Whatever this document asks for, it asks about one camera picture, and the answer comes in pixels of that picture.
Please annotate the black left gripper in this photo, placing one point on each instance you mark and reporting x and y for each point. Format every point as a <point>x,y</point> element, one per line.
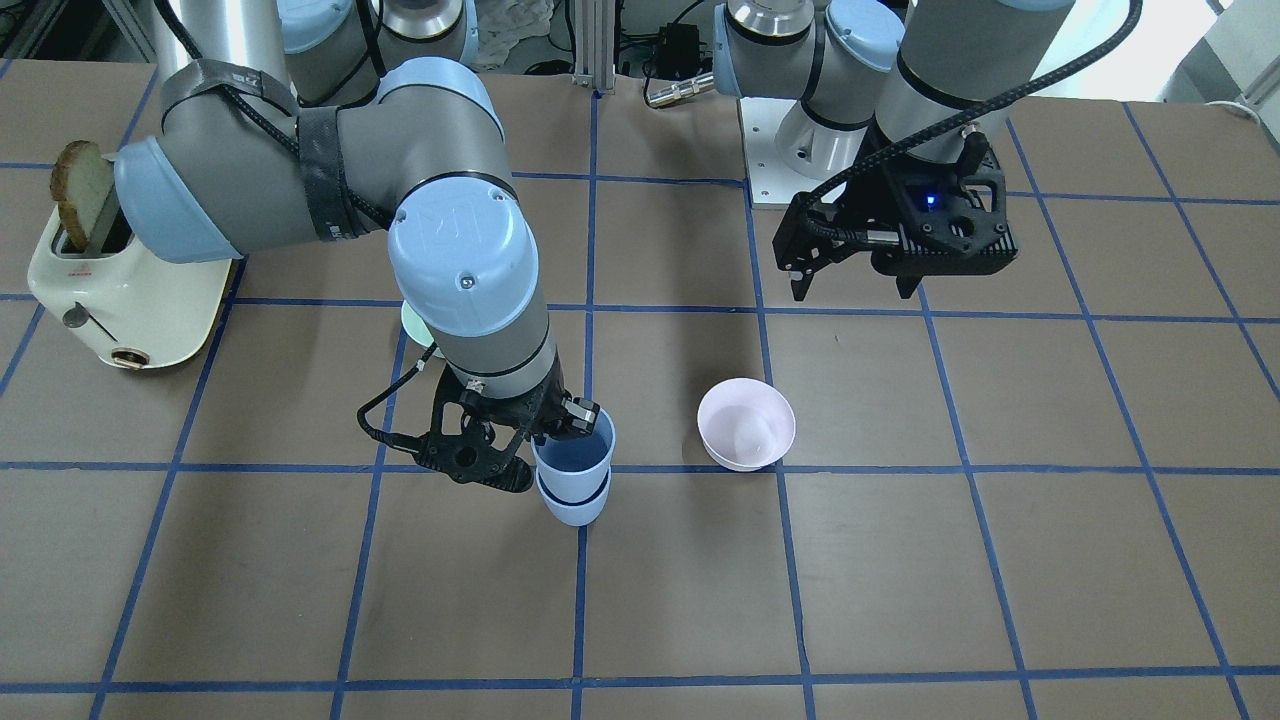
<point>872,198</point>

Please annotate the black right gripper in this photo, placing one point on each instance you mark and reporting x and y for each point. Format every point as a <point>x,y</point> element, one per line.
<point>519,407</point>

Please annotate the light blue plastic cup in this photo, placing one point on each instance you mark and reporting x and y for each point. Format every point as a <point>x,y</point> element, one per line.
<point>581,455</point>

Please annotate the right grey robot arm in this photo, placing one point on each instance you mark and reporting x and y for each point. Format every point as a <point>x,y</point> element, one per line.
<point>244,166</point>

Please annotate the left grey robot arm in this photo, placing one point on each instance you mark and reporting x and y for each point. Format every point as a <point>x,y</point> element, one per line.
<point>858,67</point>

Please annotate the white pink bowl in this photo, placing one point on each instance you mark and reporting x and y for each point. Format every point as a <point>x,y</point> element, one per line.
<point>745,424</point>

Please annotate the light green cup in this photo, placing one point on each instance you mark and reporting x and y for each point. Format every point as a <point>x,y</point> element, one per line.
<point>416,329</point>

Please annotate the black power adapter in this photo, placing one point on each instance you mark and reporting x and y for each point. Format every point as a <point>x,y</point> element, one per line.
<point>678,51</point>

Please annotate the cream white toaster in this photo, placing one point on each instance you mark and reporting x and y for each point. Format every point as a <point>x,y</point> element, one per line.
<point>131,309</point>

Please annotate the toast slice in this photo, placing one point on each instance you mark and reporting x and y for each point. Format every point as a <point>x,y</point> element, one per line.
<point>82,186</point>

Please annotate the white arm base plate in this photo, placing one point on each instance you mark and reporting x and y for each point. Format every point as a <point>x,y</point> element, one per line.
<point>789,148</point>

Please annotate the aluminium frame post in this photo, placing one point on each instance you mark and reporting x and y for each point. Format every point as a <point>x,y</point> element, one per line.
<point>594,28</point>

